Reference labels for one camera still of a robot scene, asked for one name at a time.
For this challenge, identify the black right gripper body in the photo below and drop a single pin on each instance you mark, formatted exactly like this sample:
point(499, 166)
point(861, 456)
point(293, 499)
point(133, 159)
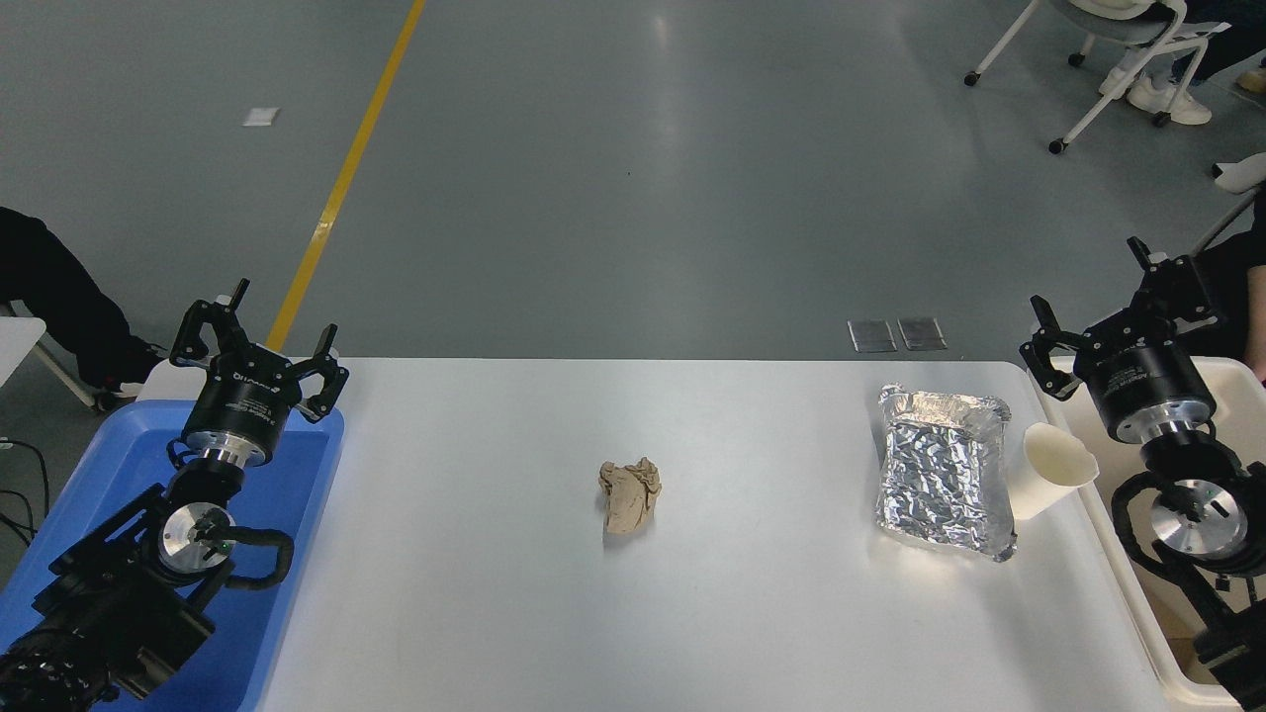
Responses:
point(1142, 381)

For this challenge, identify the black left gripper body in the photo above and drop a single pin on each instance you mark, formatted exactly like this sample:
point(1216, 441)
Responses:
point(242, 396)

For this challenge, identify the white paper cup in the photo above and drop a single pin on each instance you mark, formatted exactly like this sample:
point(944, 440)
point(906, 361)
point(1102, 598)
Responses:
point(1048, 475)

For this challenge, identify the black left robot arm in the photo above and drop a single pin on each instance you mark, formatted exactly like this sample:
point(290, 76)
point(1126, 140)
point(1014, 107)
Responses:
point(109, 603)

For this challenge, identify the blue plastic tray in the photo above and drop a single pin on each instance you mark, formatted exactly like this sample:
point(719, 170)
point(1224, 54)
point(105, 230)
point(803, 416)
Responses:
point(297, 475)

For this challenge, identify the grey floor plate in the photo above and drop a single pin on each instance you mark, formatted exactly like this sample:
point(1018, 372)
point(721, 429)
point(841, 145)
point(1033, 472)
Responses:
point(922, 333)
point(872, 336)

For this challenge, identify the silver foil tray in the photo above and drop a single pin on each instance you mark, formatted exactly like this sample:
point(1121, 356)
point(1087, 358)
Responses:
point(940, 475)

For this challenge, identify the large pale bin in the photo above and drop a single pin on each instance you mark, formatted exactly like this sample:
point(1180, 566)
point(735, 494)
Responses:
point(1108, 554)

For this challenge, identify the white side table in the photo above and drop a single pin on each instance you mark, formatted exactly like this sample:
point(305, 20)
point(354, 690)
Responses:
point(18, 341)

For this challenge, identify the white wheeled chair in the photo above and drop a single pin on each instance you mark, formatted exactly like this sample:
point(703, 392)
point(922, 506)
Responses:
point(1128, 25)

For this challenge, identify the crumpled tan paper ball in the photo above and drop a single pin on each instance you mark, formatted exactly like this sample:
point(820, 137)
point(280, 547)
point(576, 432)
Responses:
point(629, 496)

